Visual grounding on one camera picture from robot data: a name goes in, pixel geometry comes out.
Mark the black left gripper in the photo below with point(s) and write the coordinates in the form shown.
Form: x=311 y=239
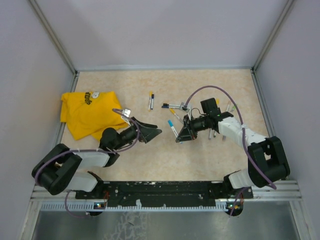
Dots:
x=146 y=133

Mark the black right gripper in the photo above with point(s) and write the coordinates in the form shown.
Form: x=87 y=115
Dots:
x=185 y=134

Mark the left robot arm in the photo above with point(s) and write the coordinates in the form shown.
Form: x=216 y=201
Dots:
x=56 y=172

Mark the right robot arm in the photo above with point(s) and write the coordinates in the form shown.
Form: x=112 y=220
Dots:
x=267 y=161

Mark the yellow capped clear pen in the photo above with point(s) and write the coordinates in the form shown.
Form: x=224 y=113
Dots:
x=175 y=115

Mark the dark blue capped marker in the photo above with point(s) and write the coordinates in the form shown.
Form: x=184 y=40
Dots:
x=170 y=107

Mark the black eraser-cap white marker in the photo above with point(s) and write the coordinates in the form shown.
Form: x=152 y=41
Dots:
x=170 y=104

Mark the blue eraser-cap white marker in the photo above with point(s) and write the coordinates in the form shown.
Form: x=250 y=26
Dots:
x=152 y=101

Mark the pink capped white marker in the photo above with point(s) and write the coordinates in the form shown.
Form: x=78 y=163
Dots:
x=228 y=106

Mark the yellow t-shirt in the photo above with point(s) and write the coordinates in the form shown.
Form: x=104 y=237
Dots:
x=90 y=113

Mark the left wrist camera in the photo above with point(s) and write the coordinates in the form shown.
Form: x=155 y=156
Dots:
x=126 y=112

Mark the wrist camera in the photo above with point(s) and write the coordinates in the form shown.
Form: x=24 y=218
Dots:
x=185 y=107
x=126 y=112

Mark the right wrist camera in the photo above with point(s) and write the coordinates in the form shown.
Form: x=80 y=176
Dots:
x=185 y=107

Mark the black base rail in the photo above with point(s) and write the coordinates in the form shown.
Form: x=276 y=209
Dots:
x=153 y=194

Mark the left corner aluminium post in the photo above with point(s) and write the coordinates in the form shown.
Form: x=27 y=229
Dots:
x=52 y=35

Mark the corner aluminium post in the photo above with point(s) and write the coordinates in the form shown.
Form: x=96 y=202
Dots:
x=52 y=35
x=273 y=34

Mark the right corner aluminium post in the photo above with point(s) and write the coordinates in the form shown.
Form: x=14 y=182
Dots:
x=273 y=34

